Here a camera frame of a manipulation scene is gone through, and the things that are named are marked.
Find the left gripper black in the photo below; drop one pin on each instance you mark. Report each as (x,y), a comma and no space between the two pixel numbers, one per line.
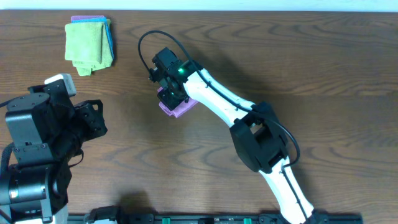
(96,113)

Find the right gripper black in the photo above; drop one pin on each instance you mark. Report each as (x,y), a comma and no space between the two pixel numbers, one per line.
(169,102)

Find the purple microfiber cloth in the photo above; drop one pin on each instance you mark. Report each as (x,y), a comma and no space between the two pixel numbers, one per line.
(174,105)

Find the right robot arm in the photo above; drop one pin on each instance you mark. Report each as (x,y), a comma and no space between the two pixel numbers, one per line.
(259,139)

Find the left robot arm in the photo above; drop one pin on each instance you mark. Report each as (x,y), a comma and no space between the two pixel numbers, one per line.
(35,194)

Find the green folded cloth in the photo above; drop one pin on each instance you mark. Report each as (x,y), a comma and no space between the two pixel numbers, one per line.
(87,47)

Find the blue folded cloth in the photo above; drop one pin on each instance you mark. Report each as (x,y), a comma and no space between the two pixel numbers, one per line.
(107,29)

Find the purple folded cloth in stack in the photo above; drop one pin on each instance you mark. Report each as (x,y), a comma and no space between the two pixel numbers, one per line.
(76,18)

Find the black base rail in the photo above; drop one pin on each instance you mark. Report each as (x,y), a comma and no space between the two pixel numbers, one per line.
(113,214)

